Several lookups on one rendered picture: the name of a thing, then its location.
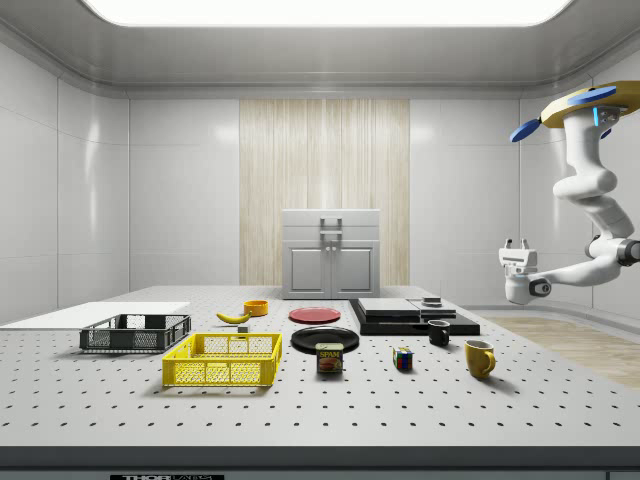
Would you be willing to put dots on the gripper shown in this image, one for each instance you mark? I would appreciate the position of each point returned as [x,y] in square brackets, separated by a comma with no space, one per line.
[517,258]

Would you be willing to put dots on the black mug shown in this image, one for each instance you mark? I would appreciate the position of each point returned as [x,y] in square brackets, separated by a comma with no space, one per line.
[438,334]

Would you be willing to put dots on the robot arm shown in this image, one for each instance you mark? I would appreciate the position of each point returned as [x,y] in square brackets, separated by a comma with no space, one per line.
[582,150]

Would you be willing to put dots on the yellow mug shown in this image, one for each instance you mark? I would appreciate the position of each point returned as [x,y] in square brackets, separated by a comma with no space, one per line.
[477,361]

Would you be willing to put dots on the black stove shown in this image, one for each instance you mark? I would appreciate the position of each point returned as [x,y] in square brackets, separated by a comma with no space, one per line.
[390,312]

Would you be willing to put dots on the puzzle cube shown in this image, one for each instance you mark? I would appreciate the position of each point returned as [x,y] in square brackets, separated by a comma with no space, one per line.
[403,359]

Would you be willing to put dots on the drone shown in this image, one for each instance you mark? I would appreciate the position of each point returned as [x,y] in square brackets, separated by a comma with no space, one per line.
[575,107]

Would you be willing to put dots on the white cabinet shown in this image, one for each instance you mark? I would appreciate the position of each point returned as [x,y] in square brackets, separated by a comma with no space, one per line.
[330,270]

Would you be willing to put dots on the red plate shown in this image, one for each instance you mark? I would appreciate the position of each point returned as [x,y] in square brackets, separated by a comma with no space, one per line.
[315,315]

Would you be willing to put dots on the flat-sided can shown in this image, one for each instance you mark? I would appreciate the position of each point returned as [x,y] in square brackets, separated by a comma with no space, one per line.
[329,359]

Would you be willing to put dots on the black plate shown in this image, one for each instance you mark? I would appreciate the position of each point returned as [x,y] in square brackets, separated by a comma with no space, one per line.
[310,337]

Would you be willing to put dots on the yellow bowl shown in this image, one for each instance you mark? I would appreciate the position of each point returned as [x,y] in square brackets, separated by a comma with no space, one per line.
[256,309]

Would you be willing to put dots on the banana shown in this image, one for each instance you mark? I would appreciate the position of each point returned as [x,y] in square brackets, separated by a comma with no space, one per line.
[232,318]

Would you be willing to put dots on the yellow basket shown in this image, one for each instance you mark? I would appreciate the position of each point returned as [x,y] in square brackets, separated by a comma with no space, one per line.
[220,372]

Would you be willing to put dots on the dark grey basket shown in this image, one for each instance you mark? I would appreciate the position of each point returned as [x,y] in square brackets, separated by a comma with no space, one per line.
[100,340]

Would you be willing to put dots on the white board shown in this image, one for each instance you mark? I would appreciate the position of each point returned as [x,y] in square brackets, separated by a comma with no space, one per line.
[90,314]

